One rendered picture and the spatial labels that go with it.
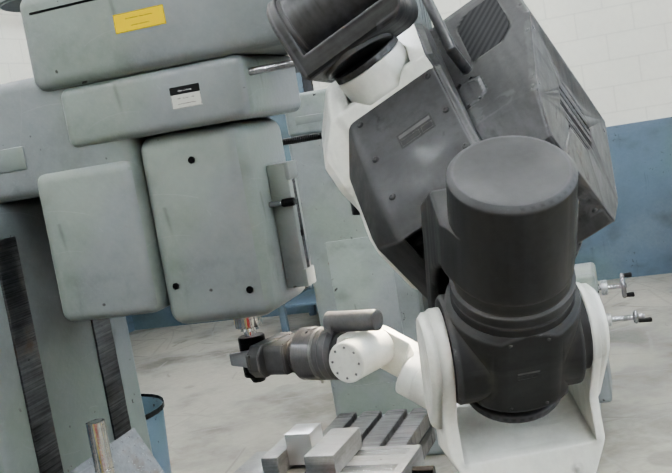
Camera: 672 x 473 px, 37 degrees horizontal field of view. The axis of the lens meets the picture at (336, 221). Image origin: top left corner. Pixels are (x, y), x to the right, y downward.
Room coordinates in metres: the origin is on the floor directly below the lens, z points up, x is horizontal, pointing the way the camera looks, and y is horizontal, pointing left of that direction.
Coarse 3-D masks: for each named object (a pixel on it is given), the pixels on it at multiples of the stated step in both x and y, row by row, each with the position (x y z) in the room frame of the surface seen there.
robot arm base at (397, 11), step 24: (384, 0) 1.12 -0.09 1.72; (408, 0) 1.16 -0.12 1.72; (288, 24) 1.16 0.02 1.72; (360, 24) 1.13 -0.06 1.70; (384, 24) 1.12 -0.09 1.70; (408, 24) 1.19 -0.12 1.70; (288, 48) 1.16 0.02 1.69; (336, 48) 1.14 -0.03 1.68; (360, 48) 1.14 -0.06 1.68; (312, 72) 1.15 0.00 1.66; (336, 72) 1.17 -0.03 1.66
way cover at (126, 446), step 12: (132, 432) 1.96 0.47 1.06; (120, 444) 1.91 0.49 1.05; (132, 444) 1.93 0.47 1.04; (144, 444) 1.96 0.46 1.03; (120, 456) 1.88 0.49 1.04; (132, 456) 1.91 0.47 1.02; (144, 456) 1.94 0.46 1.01; (84, 468) 1.79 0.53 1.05; (120, 468) 1.86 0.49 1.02; (132, 468) 1.89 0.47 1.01; (144, 468) 1.92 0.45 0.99; (156, 468) 1.94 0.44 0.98
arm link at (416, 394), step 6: (420, 372) 1.50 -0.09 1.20; (414, 378) 1.49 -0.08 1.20; (420, 378) 1.49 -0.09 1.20; (414, 384) 1.49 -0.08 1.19; (420, 384) 1.49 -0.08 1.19; (414, 390) 1.49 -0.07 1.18; (420, 390) 1.48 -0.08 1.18; (408, 396) 1.50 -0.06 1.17; (414, 396) 1.49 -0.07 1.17; (420, 396) 1.49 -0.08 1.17; (414, 402) 1.51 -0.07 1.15; (420, 402) 1.49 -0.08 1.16; (426, 408) 1.49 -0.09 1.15
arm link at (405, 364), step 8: (384, 328) 1.60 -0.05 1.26; (392, 336) 1.58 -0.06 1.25; (400, 336) 1.58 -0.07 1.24; (400, 344) 1.58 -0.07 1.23; (408, 344) 1.57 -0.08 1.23; (416, 344) 1.57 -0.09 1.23; (400, 352) 1.58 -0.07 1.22; (408, 352) 1.56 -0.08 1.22; (416, 352) 1.54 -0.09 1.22; (392, 360) 1.59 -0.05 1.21; (400, 360) 1.58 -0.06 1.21; (408, 360) 1.51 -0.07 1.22; (416, 360) 1.52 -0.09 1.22; (384, 368) 1.60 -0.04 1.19; (392, 368) 1.59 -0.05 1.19; (400, 368) 1.58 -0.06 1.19; (408, 368) 1.50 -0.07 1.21; (416, 368) 1.50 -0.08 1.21; (400, 376) 1.50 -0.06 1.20; (408, 376) 1.50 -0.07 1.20; (400, 384) 1.50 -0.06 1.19; (408, 384) 1.50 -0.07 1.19; (400, 392) 1.51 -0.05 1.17; (408, 392) 1.50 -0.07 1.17
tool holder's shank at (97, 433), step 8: (88, 424) 1.24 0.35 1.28; (96, 424) 1.24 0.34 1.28; (104, 424) 1.24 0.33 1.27; (88, 432) 1.24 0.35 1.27; (96, 432) 1.24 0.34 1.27; (104, 432) 1.24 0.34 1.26; (96, 440) 1.24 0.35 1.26; (104, 440) 1.24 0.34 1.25; (96, 448) 1.24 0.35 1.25; (104, 448) 1.24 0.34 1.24; (96, 456) 1.24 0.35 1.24; (104, 456) 1.24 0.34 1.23; (96, 464) 1.24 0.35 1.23; (104, 464) 1.24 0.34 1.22; (112, 464) 1.24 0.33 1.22; (96, 472) 1.24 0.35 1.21; (104, 472) 1.24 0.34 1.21; (112, 472) 1.24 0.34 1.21
